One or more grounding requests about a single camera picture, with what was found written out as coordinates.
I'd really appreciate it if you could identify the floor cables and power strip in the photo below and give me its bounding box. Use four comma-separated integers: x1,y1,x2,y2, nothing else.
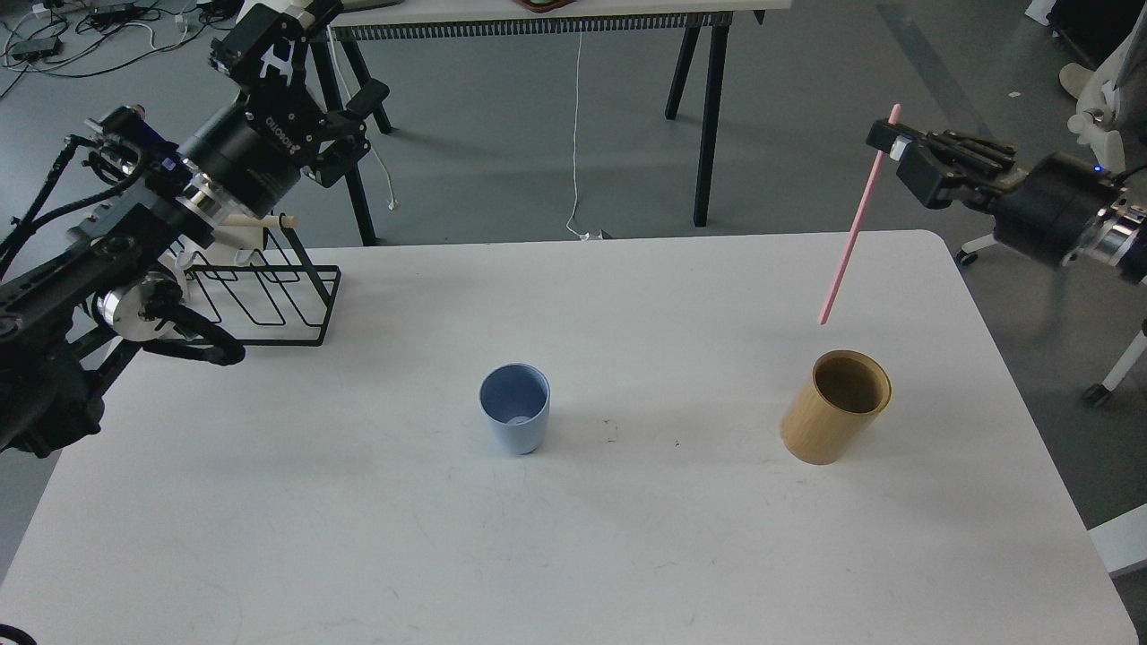
0,0,245,99

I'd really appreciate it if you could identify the blue plastic cup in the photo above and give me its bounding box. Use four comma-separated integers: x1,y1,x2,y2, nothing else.
479,363,551,456

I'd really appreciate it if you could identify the white rope cord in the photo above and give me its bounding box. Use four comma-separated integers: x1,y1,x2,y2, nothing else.
323,28,399,212

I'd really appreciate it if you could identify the white cup in rack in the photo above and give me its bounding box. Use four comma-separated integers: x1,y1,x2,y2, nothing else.
184,226,266,269

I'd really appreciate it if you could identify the white office chair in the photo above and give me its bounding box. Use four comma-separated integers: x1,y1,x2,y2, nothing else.
953,9,1147,406

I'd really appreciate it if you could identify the black wire dish rack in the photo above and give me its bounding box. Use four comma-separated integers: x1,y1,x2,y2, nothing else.
161,215,341,347

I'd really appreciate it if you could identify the white hanging cable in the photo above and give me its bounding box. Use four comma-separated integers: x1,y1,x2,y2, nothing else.
565,30,615,242

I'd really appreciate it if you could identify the pink chopstick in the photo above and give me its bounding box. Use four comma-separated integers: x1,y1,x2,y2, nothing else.
816,150,889,326

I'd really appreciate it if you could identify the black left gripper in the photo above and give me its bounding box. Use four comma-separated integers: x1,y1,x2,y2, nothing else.
179,1,390,218

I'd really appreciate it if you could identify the bamboo cylinder holder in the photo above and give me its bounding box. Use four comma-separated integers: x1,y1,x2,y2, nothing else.
780,348,894,466

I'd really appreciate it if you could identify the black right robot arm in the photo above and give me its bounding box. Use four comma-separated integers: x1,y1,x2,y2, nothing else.
866,121,1146,283

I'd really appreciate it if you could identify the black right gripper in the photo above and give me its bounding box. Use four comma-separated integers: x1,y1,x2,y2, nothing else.
866,121,1132,269

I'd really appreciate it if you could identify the black-legged background table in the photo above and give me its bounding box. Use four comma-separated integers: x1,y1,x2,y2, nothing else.
319,1,798,244

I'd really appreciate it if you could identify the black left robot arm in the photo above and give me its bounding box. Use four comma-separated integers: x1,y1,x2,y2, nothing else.
1,1,389,458

